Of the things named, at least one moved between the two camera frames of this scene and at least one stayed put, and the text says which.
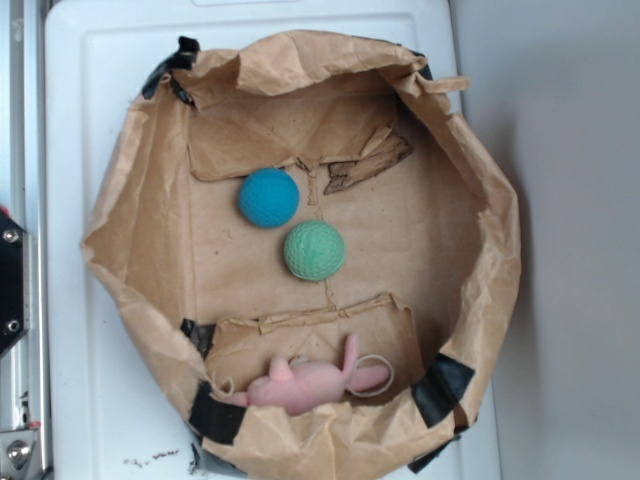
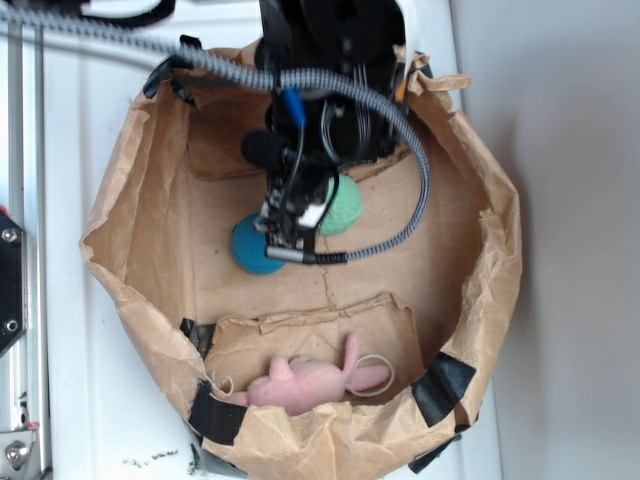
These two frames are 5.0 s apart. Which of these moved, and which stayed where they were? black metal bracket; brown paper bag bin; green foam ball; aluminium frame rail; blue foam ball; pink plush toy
Moved: green foam ball; blue foam ball
Stayed: black metal bracket; aluminium frame rail; pink plush toy; brown paper bag bin
